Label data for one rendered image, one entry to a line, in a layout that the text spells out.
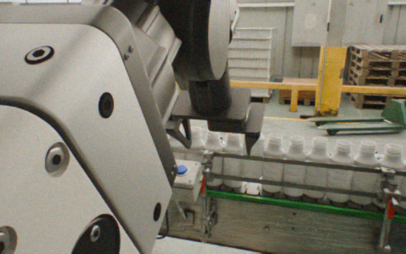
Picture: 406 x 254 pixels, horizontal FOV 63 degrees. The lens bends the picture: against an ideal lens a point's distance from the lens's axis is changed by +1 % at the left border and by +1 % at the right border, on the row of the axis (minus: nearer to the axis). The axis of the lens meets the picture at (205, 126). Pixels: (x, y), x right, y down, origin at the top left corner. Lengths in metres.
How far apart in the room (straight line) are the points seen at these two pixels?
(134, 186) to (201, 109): 0.29
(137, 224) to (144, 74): 0.07
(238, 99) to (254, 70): 5.82
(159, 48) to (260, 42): 6.03
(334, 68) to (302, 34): 2.34
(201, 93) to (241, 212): 0.61
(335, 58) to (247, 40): 1.67
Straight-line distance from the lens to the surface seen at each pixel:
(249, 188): 0.99
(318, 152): 0.93
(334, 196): 0.97
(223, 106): 0.44
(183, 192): 0.83
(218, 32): 0.27
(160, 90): 0.18
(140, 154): 0.16
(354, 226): 0.99
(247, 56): 6.26
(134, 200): 0.16
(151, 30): 0.20
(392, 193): 0.89
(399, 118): 5.31
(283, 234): 1.00
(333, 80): 5.41
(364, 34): 7.68
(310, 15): 7.56
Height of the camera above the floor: 1.46
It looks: 18 degrees down
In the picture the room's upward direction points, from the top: straight up
